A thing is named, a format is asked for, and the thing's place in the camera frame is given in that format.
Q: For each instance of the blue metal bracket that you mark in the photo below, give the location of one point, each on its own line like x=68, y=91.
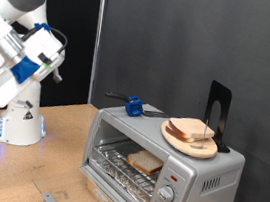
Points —
x=52, y=201

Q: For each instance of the silver oven control knob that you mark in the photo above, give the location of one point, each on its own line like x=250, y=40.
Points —
x=166, y=194

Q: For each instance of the black metal bookend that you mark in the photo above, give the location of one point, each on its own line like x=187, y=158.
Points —
x=224, y=96

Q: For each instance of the vertical metal pole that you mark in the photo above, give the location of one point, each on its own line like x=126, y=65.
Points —
x=97, y=41

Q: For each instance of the aluminium foil tray liner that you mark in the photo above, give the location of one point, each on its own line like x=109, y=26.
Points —
x=136, y=190

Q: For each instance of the round wooden plate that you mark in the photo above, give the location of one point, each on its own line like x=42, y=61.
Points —
x=189, y=149

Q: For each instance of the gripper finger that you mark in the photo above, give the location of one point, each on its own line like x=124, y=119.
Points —
x=57, y=77
x=29, y=104

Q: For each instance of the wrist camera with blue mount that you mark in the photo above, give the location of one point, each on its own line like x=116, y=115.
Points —
x=25, y=68

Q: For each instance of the thin metal rod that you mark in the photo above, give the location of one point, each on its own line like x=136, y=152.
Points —
x=204, y=134

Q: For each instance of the white bread slice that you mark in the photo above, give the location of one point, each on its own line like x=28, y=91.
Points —
x=177, y=136
x=188, y=127
x=145, y=161

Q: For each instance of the red oven indicator light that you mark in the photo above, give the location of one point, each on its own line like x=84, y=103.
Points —
x=174, y=178

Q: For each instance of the glass oven door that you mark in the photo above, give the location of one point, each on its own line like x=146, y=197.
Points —
x=112, y=193

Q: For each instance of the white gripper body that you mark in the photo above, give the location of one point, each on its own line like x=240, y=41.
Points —
x=45, y=46

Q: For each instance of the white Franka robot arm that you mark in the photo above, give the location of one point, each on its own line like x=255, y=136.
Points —
x=20, y=125

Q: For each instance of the silver toaster oven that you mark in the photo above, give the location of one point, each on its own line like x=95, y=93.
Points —
x=195, y=197

